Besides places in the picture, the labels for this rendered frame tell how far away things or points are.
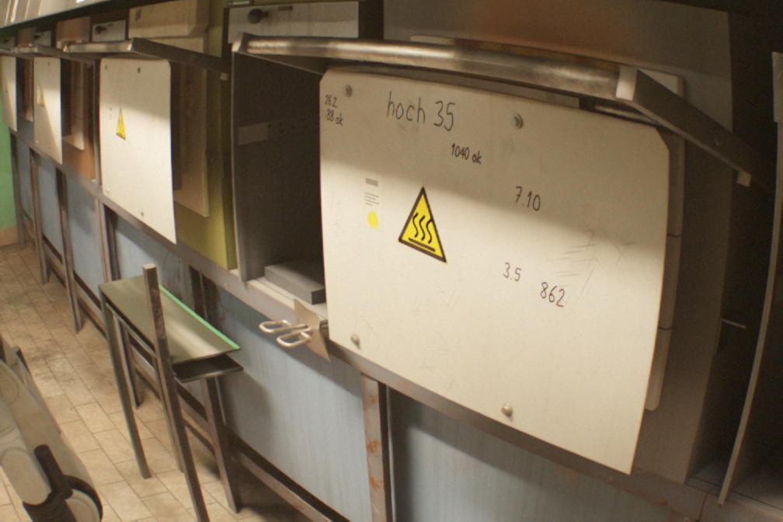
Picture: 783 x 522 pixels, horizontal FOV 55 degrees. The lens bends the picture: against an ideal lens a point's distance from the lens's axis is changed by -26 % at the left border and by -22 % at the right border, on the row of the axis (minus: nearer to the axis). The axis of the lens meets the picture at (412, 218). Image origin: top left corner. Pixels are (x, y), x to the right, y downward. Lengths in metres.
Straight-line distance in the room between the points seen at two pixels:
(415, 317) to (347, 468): 0.76
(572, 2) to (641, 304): 0.39
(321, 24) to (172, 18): 0.64
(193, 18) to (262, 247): 0.53
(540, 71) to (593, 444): 0.44
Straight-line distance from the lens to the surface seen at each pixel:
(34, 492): 1.29
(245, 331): 2.14
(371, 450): 1.69
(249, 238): 1.91
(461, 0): 1.26
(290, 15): 1.59
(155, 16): 2.18
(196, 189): 2.05
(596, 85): 0.78
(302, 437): 2.05
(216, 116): 1.93
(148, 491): 2.72
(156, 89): 1.95
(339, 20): 1.46
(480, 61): 0.89
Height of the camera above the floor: 1.48
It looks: 16 degrees down
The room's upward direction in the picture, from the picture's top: 1 degrees counter-clockwise
